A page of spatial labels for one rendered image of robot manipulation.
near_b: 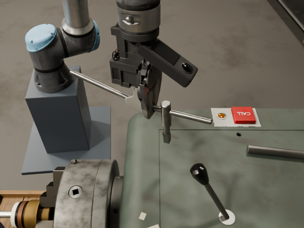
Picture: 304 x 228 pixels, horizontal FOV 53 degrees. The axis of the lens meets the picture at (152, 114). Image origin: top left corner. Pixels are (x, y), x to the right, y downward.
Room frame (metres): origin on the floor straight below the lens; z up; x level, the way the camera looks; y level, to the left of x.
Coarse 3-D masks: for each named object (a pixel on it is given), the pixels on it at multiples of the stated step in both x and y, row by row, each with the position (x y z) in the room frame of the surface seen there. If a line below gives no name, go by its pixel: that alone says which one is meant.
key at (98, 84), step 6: (72, 72) 0.55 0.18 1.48; (78, 72) 0.55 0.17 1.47; (84, 78) 0.53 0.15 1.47; (90, 78) 0.53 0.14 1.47; (96, 84) 0.52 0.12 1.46; (102, 84) 0.52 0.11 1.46; (108, 90) 0.51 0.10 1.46; (114, 90) 0.51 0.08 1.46; (120, 96) 0.50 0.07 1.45; (126, 96) 0.49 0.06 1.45; (156, 108) 0.46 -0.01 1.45; (174, 114) 0.44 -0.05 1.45; (180, 114) 0.44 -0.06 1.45; (186, 114) 0.44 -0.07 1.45; (192, 114) 0.44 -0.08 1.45; (198, 120) 0.42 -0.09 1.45; (204, 120) 0.42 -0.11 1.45; (210, 120) 0.42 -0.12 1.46
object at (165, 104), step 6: (162, 102) 0.46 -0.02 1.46; (168, 102) 0.46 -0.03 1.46; (162, 108) 0.45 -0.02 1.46; (168, 108) 0.45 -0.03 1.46; (162, 114) 0.45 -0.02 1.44; (168, 114) 0.45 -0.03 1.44; (162, 120) 0.45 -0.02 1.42; (168, 120) 0.45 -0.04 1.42; (162, 126) 0.45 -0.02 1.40; (168, 126) 0.45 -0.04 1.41; (168, 132) 0.45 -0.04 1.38; (168, 138) 0.44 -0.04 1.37
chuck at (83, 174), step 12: (72, 168) 0.46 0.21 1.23; (84, 168) 0.46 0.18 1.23; (96, 168) 0.46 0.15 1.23; (60, 180) 0.42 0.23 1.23; (72, 180) 0.42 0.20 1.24; (84, 180) 0.42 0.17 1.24; (60, 192) 0.38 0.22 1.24; (84, 192) 0.38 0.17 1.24; (60, 204) 0.35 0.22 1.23; (72, 204) 0.35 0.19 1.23; (84, 204) 0.35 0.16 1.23; (60, 216) 0.33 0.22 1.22; (72, 216) 0.33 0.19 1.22; (84, 216) 0.33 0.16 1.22
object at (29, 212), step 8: (32, 200) 0.43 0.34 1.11; (16, 208) 0.40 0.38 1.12; (24, 208) 0.40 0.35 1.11; (32, 208) 0.40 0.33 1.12; (40, 208) 0.41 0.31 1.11; (48, 208) 0.41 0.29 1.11; (16, 216) 0.38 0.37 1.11; (24, 216) 0.38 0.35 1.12; (32, 216) 0.38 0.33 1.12; (40, 216) 0.38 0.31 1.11; (48, 216) 0.39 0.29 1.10; (16, 224) 0.37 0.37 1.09; (24, 224) 0.36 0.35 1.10; (32, 224) 0.36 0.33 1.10
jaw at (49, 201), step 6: (72, 162) 0.50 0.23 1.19; (78, 162) 0.50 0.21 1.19; (60, 168) 0.49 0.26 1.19; (54, 174) 0.47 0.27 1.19; (60, 174) 0.47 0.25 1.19; (54, 180) 0.45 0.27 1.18; (48, 186) 0.44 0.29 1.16; (54, 186) 0.44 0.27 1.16; (48, 192) 0.43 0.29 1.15; (54, 192) 0.43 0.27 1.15; (42, 198) 0.42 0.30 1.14; (48, 198) 0.42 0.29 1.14; (54, 198) 0.42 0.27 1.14; (42, 204) 0.41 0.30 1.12; (48, 204) 0.41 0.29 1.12; (54, 204) 0.41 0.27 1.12
